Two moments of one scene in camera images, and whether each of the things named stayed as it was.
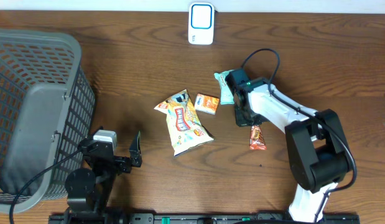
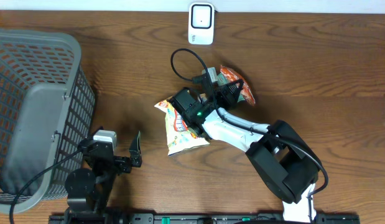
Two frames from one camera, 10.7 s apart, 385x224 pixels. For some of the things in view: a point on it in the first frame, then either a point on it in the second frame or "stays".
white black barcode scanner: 201,23 stays
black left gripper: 124,165 stays
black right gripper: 240,122 -> 221,93
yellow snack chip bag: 186,130 stays
